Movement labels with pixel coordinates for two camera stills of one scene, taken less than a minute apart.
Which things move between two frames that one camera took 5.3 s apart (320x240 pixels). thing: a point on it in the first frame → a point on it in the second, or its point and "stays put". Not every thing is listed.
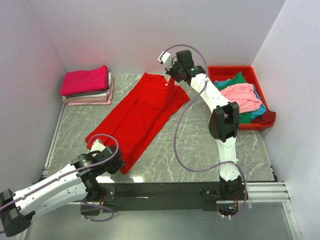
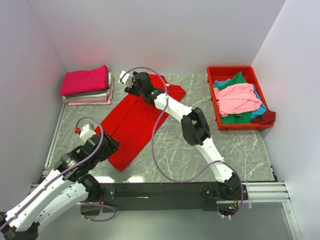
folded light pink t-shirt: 102,103 stays put
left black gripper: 118,164 → 112,146
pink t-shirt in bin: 244,95 stays put
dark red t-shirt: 268,117 stays put
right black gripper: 169,72 → 131,90
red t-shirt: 137,115 stays put
